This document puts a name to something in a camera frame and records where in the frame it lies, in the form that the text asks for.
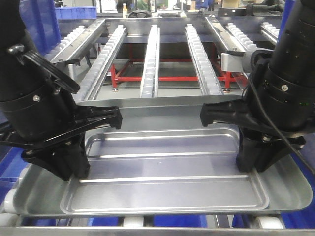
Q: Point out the red steel floor frame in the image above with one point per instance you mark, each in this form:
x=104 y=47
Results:
x=170 y=70

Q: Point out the white roller conveyor rail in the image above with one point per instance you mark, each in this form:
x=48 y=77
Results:
x=93 y=80

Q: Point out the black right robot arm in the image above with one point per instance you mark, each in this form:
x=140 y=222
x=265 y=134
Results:
x=278 y=108

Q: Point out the silver metal tray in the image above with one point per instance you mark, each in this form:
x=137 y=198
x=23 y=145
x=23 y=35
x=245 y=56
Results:
x=161 y=172

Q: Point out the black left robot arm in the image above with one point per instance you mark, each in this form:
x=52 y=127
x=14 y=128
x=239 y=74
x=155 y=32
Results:
x=36 y=99

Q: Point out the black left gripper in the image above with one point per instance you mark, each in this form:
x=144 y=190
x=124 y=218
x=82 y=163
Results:
x=63 y=154

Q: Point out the flat steel guide rail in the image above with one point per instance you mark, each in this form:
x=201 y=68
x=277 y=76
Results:
x=83 y=32

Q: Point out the large blue plastic bin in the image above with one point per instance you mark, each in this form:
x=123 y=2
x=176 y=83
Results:
x=39 y=16

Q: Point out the far blue plastic crate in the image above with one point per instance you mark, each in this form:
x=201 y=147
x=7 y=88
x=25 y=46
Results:
x=86 y=12

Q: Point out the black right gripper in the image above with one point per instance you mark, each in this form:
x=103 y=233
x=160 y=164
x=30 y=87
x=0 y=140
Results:
x=256 y=149

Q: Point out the large silver base tray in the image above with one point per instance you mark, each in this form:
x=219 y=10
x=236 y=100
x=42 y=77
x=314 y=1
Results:
x=39 y=192

